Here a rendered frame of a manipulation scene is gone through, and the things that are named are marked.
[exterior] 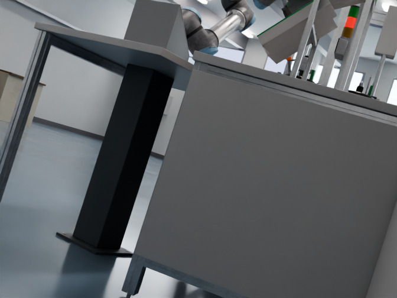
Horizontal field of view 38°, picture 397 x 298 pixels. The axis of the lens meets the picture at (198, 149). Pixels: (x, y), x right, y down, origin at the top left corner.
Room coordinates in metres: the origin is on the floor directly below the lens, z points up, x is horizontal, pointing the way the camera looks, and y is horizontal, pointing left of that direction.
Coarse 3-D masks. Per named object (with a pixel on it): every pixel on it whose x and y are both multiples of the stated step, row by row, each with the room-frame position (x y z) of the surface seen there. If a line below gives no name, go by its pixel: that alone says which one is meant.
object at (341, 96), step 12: (204, 60) 1.85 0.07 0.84; (216, 60) 1.84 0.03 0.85; (228, 60) 1.83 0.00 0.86; (240, 72) 1.82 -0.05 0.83; (252, 72) 1.81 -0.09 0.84; (264, 72) 1.80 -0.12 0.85; (288, 84) 1.78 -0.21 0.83; (300, 84) 1.77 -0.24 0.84; (312, 84) 1.76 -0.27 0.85; (324, 96) 1.76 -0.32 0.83; (336, 96) 1.74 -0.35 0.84; (348, 96) 1.73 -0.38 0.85; (360, 96) 1.72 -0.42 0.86; (372, 108) 1.71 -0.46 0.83; (384, 108) 1.70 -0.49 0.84; (396, 108) 1.69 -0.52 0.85
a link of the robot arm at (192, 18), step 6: (186, 12) 2.65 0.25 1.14; (192, 12) 2.66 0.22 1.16; (198, 12) 2.69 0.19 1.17; (186, 18) 2.63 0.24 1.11; (192, 18) 2.65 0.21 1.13; (198, 18) 2.69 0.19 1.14; (186, 24) 2.63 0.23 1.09; (192, 24) 2.65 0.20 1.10; (198, 24) 2.67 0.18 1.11; (186, 30) 2.63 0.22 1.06; (192, 30) 2.65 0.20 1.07; (198, 30) 2.66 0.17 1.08; (186, 36) 2.66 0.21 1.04
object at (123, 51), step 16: (48, 32) 2.37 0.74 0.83; (64, 32) 2.28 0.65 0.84; (80, 32) 2.24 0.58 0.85; (96, 48) 2.41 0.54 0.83; (112, 48) 2.24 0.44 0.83; (128, 48) 2.10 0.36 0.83; (144, 48) 2.05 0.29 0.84; (160, 48) 2.01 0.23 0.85; (144, 64) 2.43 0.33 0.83; (160, 64) 2.26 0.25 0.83; (176, 64) 2.11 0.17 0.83; (192, 64) 2.17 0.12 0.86; (176, 80) 2.66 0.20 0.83
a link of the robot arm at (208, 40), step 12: (240, 0) 2.95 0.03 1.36; (228, 12) 2.95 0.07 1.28; (240, 12) 2.92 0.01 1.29; (252, 12) 2.98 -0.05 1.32; (216, 24) 2.82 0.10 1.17; (228, 24) 2.84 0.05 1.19; (240, 24) 2.93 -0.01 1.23; (192, 36) 2.65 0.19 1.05; (204, 36) 2.67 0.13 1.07; (216, 36) 2.73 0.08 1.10; (192, 48) 2.68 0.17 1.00; (204, 48) 2.66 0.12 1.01; (216, 48) 2.70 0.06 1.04
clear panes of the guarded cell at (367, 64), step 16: (384, 0) 3.75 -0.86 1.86; (368, 32) 3.76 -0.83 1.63; (320, 48) 3.83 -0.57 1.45; (368, 48) 3.75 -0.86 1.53; (320, 64) 3.82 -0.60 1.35; (336, 64) 3.79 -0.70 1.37; (368, 64) 3.74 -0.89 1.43; (384, 64) 3.72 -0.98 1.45; (352, 80) 3.76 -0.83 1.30; (368, 80) 3.74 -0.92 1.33; (384, 80) 3.71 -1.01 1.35; (384, 96) 3.70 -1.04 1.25
